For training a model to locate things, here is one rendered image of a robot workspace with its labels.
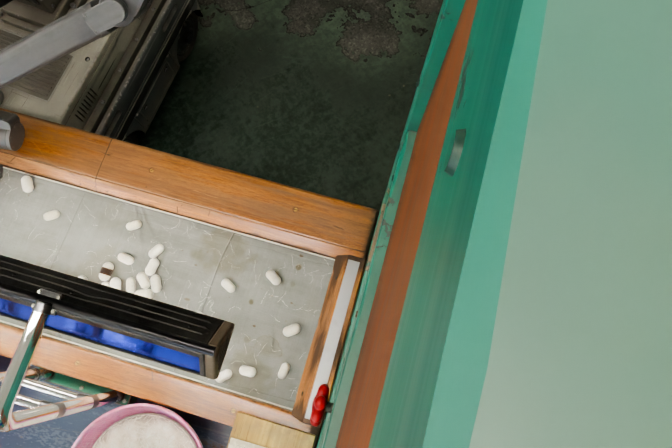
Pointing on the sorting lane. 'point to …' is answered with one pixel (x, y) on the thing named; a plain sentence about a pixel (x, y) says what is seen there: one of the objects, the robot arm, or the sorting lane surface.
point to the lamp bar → (117, 318)
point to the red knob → (320, 405)
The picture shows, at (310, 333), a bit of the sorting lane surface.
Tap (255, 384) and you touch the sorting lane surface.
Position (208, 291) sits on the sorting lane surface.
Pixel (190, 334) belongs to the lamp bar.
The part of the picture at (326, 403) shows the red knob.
